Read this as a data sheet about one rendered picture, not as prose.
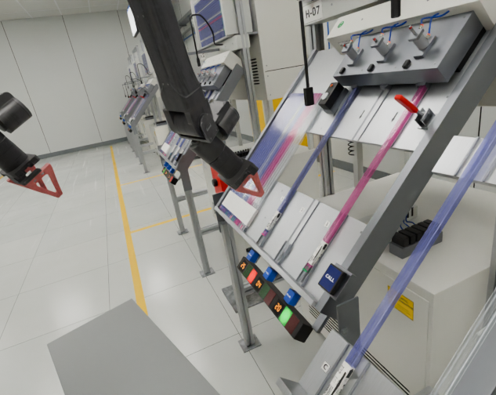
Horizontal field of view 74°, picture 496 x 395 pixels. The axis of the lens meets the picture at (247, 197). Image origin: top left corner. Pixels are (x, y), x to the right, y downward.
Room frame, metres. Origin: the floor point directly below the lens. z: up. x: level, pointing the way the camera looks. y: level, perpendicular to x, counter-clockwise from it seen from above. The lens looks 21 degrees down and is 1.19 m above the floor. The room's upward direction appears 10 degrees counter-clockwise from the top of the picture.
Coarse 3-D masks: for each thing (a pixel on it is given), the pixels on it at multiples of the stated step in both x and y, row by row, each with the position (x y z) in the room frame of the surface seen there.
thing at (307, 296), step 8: (216, 208) 1.15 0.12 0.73; (224, 216) 1.06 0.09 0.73; (232, 224) 0.99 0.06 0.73; (240, 232) 0.92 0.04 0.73; (248, 240) 0.86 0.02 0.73; (256, 248) 0.80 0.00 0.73; (264, 256) 0.76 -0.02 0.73; (272, 264) 0.71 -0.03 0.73; (280, 272) 0.67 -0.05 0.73; (288, 280) 0.64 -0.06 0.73; (296, 288) 0.60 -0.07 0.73; (304, 288) 0.61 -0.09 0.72; (304, 296) 0.57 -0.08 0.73; (312, 296) 0.58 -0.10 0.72; (312, 304) 0.55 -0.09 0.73
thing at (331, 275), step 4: (328, 268) 0.55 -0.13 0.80; (332, 268) 0.54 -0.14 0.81; (328, 272) 0.54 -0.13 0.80; (332, 272) 0.54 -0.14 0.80; (336, 272) 0.53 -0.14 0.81; (340, 272) 0.53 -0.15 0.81; (324, 276) 0.55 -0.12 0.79; (328, 276) 0.54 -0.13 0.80; (332, 276) 0.53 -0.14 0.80; (336, 276) 0.53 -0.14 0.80; (320, 280) 0.55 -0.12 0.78; (324, 280) 0.54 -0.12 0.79; (328, 280) 0.53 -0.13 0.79; (332, 280) 0.53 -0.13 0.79; (336, 280) 0.52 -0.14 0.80; (320, 284) 0.54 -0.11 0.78; (324, 284) 0.53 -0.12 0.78; (328, 284) 0.52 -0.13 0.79; (332, 284) 0.52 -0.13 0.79; (328, 288) 0.52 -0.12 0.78
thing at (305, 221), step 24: (264, 216) 0.91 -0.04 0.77; (288, 216) 0.82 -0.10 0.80; (312, 216) 0.75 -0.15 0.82; (336, 216) 0.69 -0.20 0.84; (264, 240) 0.83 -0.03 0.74; (288, 240) 0.76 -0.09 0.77; (312, 240) 0.70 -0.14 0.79; (336, 240) 0.64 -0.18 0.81; (288, 264) 0.70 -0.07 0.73; (312, 288) 0.60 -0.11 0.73
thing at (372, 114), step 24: (312, 72) 1.27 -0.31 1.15; (456, 72) 0.71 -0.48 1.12; (360, 96) 0.93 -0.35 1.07; (384, 96) 0.85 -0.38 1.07; (408, 96) 0.78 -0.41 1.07; (432, 96) 0.72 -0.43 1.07; (360, 120) 0.86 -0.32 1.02; (384, 120) 0.79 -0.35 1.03; (408, 120) 0.72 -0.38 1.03; (408, 144) 0.68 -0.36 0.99
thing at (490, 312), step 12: (492, 300) 0.30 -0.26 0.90; (480, 312) 0.30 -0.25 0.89; (492, 312) 0.29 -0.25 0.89; (480, 324) 0.29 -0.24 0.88; (492, 324) 0.29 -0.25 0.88; (468, 336) 0.29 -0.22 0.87; (480, 336) 0.28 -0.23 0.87; (468, 348) 0.28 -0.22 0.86; (456, 360) 0.28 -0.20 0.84; (468, 360) 0.27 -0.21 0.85; (444, 372) 0.27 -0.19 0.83; (456, 372) 0.27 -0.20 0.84; (444, 384) 0.26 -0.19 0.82; (456, 384) 0.26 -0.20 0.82
